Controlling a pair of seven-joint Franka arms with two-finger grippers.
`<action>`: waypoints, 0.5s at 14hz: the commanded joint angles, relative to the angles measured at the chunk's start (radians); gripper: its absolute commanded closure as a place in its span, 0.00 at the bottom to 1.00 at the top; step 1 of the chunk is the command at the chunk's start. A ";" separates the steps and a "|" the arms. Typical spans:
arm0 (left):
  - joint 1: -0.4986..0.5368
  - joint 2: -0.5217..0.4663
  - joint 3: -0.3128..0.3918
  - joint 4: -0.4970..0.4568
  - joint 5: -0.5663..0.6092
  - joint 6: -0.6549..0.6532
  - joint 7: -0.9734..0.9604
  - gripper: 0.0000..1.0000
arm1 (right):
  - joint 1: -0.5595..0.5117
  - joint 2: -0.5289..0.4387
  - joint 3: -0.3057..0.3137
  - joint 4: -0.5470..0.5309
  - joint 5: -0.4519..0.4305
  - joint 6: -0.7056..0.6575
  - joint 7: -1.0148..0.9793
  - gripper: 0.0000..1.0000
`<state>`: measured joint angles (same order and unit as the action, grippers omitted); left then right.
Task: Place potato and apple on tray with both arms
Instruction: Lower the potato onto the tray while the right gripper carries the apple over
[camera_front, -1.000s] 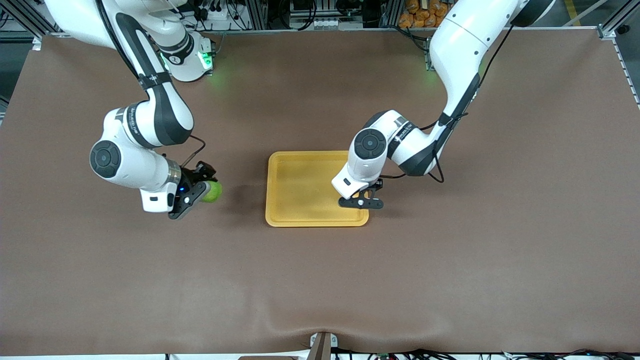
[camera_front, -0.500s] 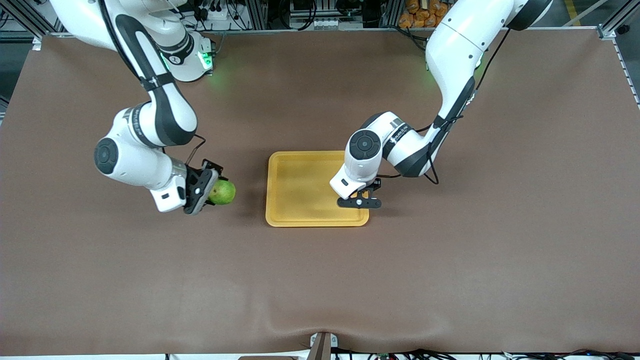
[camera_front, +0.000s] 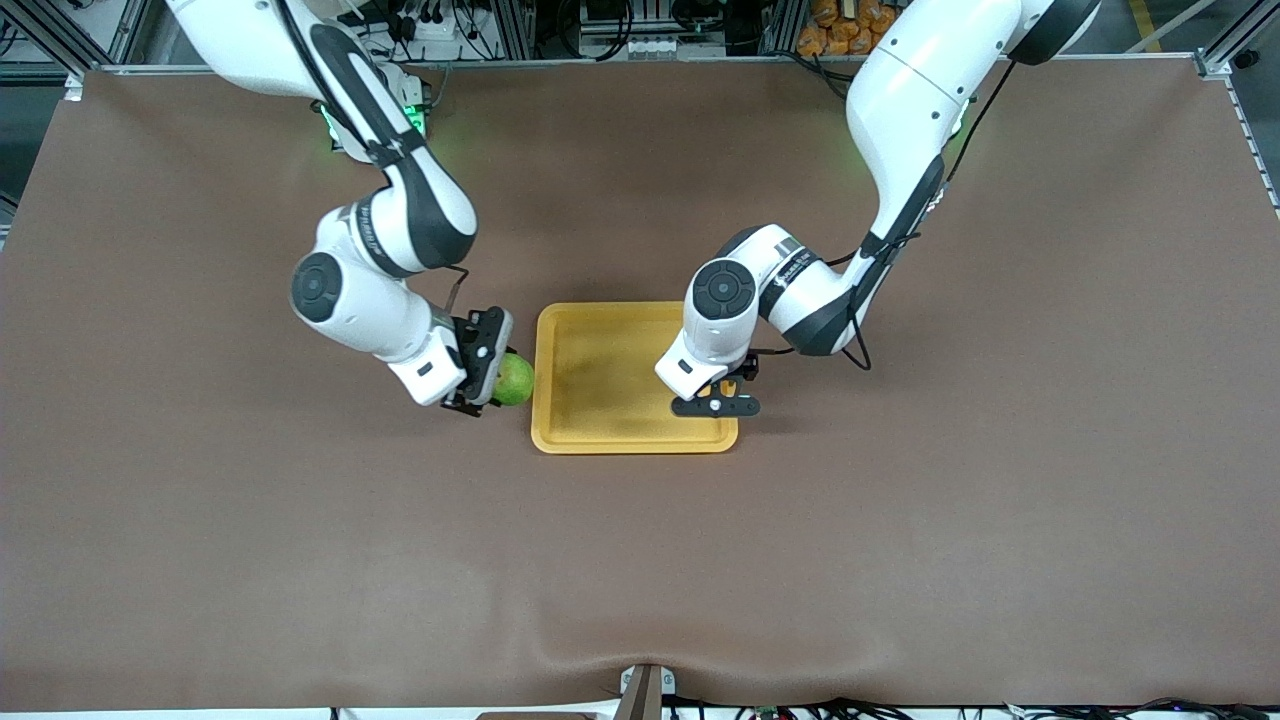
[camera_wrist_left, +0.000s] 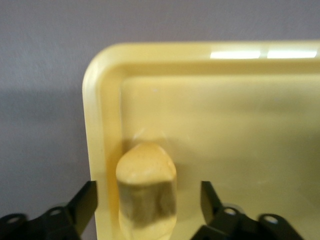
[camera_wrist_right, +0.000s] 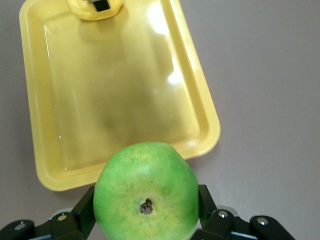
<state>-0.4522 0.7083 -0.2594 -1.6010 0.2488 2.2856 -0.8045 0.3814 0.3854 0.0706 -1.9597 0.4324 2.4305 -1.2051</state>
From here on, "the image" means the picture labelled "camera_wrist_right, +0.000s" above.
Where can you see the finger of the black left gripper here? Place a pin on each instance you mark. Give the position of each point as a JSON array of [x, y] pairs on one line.
[[102, 6]]

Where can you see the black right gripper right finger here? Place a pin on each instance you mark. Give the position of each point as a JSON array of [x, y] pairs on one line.
[[220, 225]]

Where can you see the green apple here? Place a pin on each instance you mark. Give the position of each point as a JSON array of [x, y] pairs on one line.
[[150, 180]]

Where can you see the yellow plastic tray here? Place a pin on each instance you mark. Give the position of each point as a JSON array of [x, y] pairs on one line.
[[112, 87]]

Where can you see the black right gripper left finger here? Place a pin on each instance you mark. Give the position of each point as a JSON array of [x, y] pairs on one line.
[[80, 212]]

